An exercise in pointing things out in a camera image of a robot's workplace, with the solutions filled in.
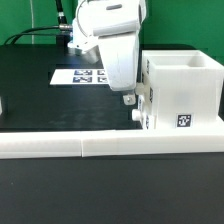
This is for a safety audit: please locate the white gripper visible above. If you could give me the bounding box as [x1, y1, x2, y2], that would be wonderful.
[97, 30, 141, 105]

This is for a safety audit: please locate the white front drawer tray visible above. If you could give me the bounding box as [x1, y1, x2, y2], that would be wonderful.
[132, 95, 156, 130]

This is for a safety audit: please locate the white drawer tray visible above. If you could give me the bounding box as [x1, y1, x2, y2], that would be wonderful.
[132, 95, 156, 130]
[135, 81, 154, 108]

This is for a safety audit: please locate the white drawer cabinet box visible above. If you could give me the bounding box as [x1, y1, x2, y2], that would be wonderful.
[142, 50, 224, 130]

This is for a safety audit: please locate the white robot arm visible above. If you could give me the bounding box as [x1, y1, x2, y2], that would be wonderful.
[68, 0, 147, 105]

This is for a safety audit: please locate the white marker tag sheet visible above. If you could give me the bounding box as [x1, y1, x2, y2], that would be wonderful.
[50, 69, 108, 85]

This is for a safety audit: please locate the white L-shaped border wall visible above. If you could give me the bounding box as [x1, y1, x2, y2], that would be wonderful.
[0, 120, 224, 159]

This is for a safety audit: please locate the black cable bundle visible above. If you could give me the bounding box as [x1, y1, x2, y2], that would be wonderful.
[3, 0, 73, 46]

